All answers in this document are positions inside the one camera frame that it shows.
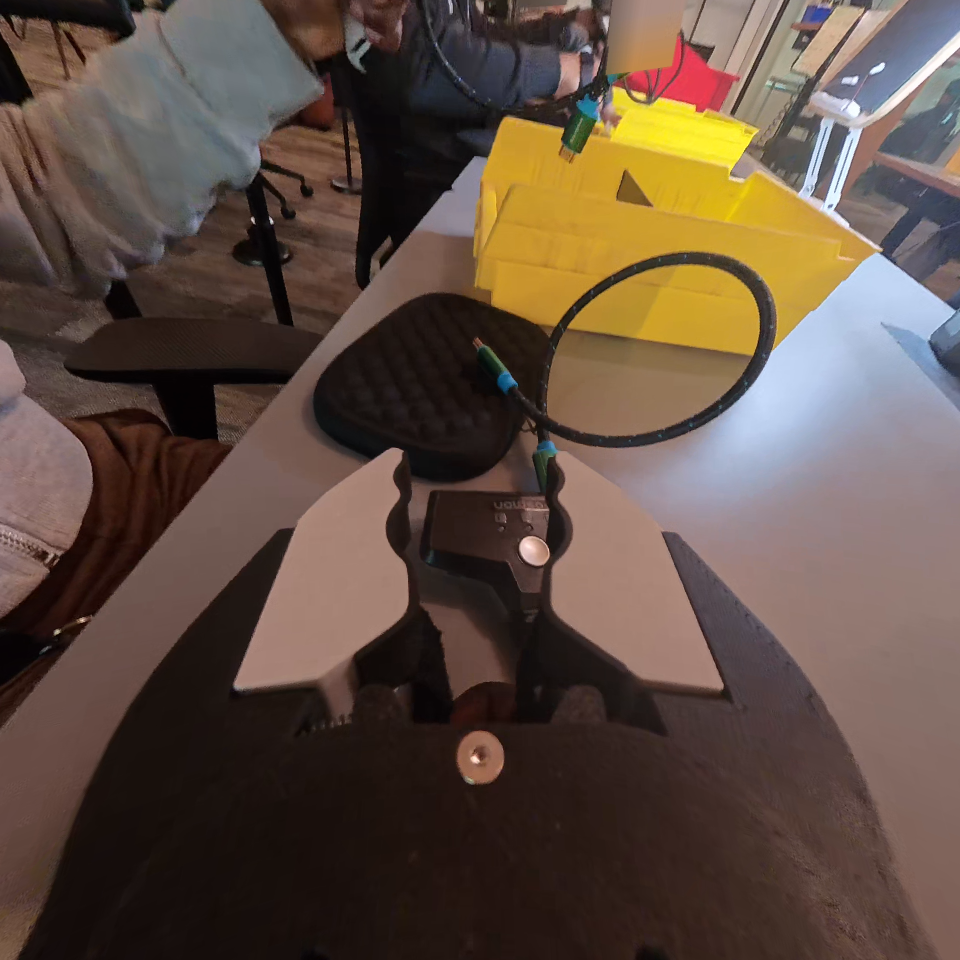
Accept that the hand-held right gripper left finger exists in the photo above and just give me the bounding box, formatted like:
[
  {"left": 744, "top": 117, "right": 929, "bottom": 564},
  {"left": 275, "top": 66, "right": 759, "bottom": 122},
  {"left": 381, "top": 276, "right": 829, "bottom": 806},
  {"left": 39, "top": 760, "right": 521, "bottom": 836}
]
[{"left": 232, "top": 447, "right": 423, "bottom": 723}]

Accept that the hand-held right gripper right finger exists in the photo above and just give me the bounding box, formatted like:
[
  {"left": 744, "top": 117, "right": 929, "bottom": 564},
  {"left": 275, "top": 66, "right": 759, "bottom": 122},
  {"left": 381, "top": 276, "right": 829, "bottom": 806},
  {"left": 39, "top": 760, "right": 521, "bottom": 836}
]
[{"left": 540, "top": 452, "right": 726, "bottom": 720}]

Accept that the black HDMI switch box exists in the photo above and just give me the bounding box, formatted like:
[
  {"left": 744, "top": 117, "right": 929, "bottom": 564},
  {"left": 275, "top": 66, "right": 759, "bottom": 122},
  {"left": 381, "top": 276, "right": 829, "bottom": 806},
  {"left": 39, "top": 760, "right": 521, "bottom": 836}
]
[{"left": 418, "top": 489, "right": 556, "bottom": 710}]

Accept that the person's left forearm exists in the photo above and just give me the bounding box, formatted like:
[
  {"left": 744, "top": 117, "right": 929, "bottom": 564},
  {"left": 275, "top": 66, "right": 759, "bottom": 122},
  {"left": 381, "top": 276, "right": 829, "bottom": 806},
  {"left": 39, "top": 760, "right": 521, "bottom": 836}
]
[{"left": 0, "top": 0, "right": 325, "bottom": 280}]

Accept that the person's left hand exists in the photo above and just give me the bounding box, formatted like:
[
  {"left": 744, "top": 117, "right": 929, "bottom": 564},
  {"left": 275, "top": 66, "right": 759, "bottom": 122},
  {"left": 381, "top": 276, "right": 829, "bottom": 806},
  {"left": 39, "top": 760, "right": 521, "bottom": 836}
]
[{"left": 288, "top": 0, "right": 410, "bottom": 65}]

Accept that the black quilted pouch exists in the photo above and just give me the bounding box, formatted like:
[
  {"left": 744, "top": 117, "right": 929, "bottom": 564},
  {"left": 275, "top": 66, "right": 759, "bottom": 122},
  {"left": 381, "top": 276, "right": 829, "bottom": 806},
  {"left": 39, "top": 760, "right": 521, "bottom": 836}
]
[{"left": 313, "top": 292, "right": 552, "bottom": 483}]

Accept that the person's brown trouser leg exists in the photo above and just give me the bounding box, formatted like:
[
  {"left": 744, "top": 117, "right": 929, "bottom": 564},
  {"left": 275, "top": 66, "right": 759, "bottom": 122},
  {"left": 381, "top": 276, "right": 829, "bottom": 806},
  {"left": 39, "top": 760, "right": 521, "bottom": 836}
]
[{"left": 0, "top": 408, "right": 230, "bottom": 721}]

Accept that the black office chair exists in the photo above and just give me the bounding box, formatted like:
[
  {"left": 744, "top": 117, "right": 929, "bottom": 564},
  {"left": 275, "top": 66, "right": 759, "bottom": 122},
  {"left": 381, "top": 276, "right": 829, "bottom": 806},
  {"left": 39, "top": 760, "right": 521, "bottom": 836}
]
[{"left": 66, "top": 318, "right": 324, "bottom": 441}]

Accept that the person's grey zip hoodie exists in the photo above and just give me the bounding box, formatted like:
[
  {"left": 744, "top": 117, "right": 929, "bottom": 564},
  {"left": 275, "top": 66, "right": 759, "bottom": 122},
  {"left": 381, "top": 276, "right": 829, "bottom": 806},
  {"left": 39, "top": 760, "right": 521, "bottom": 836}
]
[{"left": 0, "top": 341, "right": 95, "bottom": 620}]

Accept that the red plastic bin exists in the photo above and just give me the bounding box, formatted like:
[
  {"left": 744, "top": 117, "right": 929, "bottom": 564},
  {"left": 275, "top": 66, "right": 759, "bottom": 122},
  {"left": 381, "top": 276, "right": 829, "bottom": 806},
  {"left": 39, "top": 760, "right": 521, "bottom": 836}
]
[{"left": 622, "top": 36, "right": 740, "bottom": 114}]

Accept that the wooden table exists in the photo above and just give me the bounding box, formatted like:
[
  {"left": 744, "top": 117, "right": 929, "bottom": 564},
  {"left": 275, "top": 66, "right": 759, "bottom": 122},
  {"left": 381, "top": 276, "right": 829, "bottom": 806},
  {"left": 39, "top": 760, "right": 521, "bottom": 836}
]
[{"left": 873, "top": 150, "right": 960, "bottom": 260}]

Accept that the tilted black board on stand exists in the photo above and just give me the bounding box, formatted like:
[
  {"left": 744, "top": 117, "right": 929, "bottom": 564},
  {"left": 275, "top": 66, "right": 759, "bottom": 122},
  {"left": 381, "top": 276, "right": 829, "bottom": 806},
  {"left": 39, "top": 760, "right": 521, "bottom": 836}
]
[{"left": 791, "top": 0, "right": 960, "bottom": 219}]

